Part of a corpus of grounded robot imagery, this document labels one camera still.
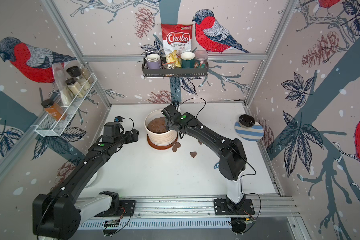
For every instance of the small snack packet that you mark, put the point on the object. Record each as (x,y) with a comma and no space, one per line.
(169,65)

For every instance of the cream ceramic flower pot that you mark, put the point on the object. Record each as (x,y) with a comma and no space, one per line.
(157,131)

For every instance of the green mug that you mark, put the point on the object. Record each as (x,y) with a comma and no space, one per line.
(188,60)

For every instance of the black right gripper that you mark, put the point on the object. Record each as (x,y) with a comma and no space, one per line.
(168,124)

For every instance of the dark metal wall shelf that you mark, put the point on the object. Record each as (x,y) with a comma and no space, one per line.
(176,72)

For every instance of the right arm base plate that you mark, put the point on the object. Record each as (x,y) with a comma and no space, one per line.
(225,207)

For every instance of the white wire spice rack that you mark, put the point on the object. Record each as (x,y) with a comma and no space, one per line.
(50,127)

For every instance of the purple mug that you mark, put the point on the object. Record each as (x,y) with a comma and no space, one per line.
(153,61)

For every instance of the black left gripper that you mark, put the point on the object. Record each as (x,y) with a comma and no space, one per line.
(130,138)

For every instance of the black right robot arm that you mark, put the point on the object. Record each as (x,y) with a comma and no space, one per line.
(231,153)

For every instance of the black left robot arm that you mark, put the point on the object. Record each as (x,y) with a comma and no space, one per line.
(55,214)

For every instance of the red Chuba chips bag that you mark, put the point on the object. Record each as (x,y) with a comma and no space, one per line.
(177,39)

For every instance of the pink lidded glass jar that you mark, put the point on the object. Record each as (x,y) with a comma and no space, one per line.
(201,59)

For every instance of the small black bowl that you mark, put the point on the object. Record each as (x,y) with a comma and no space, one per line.
(246,121)

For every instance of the white ceramic bowl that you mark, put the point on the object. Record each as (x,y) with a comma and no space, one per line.
(93,178)

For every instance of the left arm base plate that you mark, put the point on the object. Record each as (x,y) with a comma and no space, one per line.
(125,208)

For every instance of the terracotta pot saucer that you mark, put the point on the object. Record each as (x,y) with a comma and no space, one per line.
(161,147)

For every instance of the brown dried mud flake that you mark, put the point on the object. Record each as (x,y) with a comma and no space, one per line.
(193,154)

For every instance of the orange spice jar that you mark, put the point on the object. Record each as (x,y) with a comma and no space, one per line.
(53,109)

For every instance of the tall black lid spice jar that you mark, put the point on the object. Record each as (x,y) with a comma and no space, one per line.
(76,73)

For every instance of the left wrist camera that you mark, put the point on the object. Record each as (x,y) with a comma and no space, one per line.
(113,129)

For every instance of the blue striped plate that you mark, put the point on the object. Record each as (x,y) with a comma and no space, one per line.
(254,133)

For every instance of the clear plastic bag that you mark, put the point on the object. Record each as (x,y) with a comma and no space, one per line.
(60,79)

